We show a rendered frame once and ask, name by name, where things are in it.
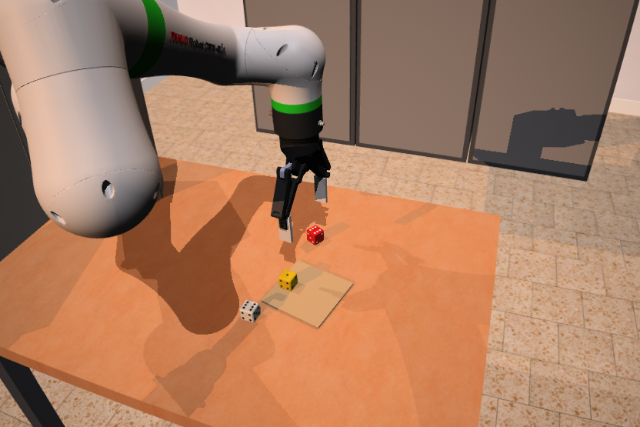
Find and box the dark red die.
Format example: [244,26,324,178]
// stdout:
[307,225,324,245]

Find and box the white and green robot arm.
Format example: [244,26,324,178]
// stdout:
[0,0,325,239]

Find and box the tan flat mat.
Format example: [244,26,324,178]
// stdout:
[261,261,353,329]

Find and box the yellow die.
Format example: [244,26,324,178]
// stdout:
[278,269,298,291]

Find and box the white die with black pips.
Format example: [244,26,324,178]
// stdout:
[239,300,260,322]

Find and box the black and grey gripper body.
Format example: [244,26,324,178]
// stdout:
[279,134,319,176]

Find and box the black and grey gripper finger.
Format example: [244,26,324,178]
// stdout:
[271,162,308,243]
[308,139,331,204]

